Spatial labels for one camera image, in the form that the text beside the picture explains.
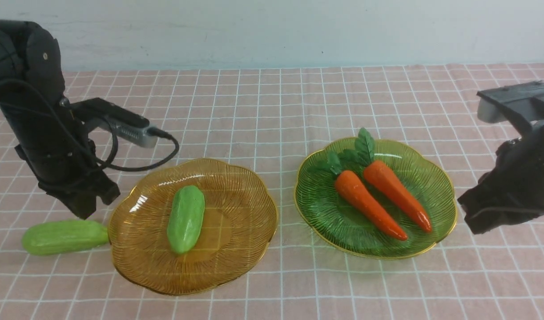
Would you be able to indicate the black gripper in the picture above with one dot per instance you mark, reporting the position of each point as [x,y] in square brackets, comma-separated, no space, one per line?
[512,192]
[70,174]

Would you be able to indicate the green toy cucumber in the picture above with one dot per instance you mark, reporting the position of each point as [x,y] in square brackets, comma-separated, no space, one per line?
[185,219]
[64,236]

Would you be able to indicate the orange toy carrot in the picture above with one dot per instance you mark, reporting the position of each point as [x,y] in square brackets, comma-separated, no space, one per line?
[350,187]
[383,178]

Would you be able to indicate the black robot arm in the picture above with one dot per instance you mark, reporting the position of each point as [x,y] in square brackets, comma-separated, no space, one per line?
[512,192]
[51,140]

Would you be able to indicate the amber ribbed plastic plate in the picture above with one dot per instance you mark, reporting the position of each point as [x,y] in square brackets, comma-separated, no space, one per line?
[239,222]

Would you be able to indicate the green ribbed plastic plate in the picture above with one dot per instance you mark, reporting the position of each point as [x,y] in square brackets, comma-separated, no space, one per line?
[344,227]

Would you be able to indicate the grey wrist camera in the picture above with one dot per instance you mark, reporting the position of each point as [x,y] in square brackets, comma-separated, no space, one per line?
[100,113]
[522,105]

